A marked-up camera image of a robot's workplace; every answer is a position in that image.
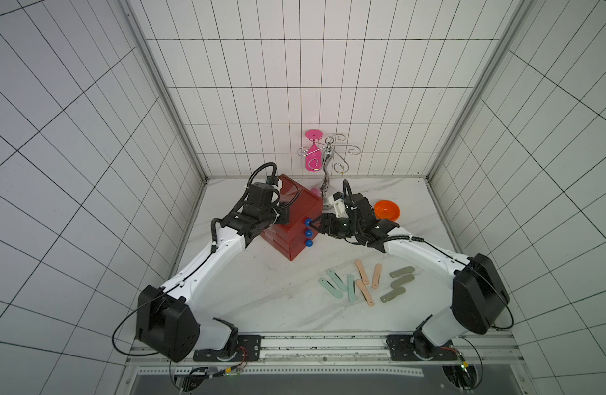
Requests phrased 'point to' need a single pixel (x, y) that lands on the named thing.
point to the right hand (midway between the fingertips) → (314, 219)
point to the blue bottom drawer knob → (309, 243)
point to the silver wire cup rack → (326, 150)
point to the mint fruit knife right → (351, 291)
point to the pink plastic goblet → (314, 156)
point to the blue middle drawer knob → (309, 233)
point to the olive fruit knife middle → (397, 283)
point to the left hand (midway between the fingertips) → (284, 212)
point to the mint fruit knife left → (337, 293)
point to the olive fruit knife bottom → (393, 295)
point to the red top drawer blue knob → (305, 208)
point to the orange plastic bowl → (387, 210)
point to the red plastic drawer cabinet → (290, 239)
